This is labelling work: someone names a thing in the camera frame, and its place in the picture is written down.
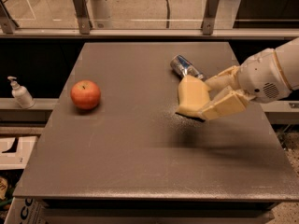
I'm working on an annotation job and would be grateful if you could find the right metal railing bracket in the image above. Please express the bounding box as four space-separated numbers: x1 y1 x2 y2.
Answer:
202 0 220 35

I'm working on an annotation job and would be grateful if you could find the red apple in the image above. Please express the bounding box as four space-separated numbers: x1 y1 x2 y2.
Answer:
70 80 101 110

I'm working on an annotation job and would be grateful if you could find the white pump soap bottle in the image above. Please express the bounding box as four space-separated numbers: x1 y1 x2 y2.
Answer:
7 76 35 109

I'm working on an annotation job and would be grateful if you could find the white cardboard box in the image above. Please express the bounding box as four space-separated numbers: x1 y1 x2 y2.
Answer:
0 136 37 171

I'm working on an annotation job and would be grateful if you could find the metal railing bracket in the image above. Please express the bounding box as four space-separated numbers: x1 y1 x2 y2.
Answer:
202 0 220 35
72 0 93 35

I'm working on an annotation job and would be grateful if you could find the white pipe behind glass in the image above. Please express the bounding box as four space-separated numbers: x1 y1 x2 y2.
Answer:
90 0 112 29

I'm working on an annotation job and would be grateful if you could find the white printed box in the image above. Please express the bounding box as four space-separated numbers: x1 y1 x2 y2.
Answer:
4 198 48 224

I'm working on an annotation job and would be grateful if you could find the blue silver drink can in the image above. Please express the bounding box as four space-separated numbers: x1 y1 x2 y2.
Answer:
170 55 206 81

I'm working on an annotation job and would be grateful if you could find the left metal railing bracket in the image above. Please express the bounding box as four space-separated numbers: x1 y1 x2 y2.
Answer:
72 0 93 35

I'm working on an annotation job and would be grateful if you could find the yellow sponge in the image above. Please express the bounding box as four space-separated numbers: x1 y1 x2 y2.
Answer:
177 75 210 119

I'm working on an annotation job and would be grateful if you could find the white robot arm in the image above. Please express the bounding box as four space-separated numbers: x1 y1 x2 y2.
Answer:
196 38 299 120

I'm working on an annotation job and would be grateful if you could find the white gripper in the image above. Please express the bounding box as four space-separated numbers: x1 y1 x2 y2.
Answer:
197 49 292 120

